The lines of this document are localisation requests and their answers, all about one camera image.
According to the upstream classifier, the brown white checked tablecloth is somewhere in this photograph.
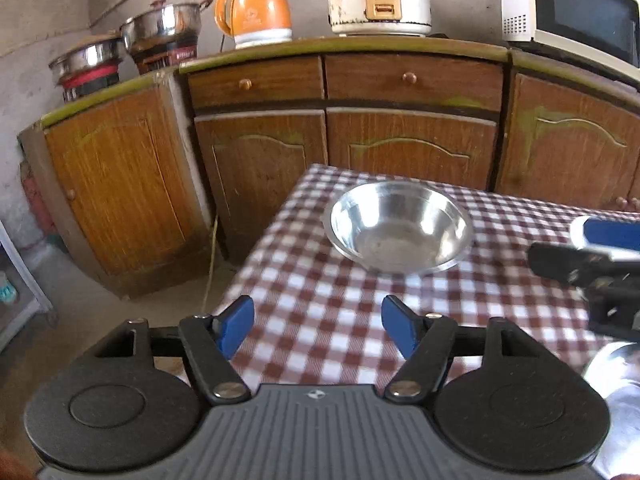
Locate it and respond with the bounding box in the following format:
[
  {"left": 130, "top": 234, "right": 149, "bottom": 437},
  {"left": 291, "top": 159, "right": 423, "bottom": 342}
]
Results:
[{"left": 202, "top": 162, "right": 640, "bottom": 393}]

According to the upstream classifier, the white metal rack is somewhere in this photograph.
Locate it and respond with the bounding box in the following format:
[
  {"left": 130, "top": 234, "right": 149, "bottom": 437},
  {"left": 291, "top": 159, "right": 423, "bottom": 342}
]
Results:
[{"left": 0, "top": 220, "right": 58, "bottom": 353}]

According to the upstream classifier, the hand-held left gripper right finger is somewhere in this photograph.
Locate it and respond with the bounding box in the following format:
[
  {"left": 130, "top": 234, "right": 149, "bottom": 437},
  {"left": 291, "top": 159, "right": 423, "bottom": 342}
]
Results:
[{"left": 381, "top": 295, "right": 544, "bottom": 407}]

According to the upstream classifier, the cream microwave oven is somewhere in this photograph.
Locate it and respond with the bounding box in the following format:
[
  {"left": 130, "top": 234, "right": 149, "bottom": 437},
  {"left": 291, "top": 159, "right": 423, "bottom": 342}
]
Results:
[{"left": 499, "top": 0, "right": 640, "bottom": 68}]

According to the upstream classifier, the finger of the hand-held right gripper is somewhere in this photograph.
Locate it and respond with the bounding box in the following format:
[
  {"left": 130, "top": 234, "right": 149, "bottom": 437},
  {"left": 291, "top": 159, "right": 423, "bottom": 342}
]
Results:
[
  {"left": 569, "top": 215, "right": 640, "bottom": 252},
  {"left": 527, "top": 241, "right": 640, "bottom": 288}
]

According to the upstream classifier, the orange electric kettle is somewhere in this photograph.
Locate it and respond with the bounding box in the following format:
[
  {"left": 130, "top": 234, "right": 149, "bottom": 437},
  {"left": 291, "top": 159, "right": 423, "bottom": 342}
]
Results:
[{"left": 214, "top": 0, "right": 293, "bottom": 51}]

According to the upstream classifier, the dark induction cooker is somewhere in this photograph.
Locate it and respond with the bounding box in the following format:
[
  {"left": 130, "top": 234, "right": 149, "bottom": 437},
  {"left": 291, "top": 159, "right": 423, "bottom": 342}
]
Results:
[{"left": 132, "top": 45, "right": 198, "bottom": 75}]

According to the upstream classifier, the wooden cabinet with drawers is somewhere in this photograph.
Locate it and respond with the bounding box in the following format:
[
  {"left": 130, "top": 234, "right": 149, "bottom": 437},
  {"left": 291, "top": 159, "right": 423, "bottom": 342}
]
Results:
[{"left": 177, "top": 37, "right": 511, "bottom": 261}]

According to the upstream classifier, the steel pot with lid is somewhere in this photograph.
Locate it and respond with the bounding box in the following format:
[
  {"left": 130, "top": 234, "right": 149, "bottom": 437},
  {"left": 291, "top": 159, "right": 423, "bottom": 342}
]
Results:
[{"left": 120, "top": 0, "right": 213, "bottom": 56}]

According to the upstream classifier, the wooden single-door cabinet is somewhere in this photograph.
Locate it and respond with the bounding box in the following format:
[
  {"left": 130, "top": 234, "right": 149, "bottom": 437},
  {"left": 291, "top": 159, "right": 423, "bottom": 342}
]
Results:
[{"left": 17, "top": 67, "right": 221, "bottom": 301}]

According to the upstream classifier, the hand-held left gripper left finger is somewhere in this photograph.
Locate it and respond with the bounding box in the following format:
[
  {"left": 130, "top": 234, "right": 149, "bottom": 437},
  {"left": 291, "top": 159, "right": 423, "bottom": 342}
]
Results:
[{"left": 92, "top": 295, "right": 256, "bottom": 407}]

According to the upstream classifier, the red stove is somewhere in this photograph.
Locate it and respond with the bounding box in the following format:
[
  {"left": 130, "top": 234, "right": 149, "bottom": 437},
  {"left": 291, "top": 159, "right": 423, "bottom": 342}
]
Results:
[{"left": 57, "top": 62, "right": 123, "bottom": 103}]

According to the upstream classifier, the small steel plate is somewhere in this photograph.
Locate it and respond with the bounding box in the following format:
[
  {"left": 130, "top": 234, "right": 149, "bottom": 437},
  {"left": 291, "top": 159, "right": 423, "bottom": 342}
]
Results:
[{"left": 581, "top": 341, "right": 640, "bottom": 480}]

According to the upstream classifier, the steel bowl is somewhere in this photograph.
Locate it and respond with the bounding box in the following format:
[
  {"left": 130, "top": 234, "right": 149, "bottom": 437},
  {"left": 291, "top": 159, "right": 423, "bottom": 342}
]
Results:
[{"left": 322, "top": 182, "right": 475, "bottom": 276}]

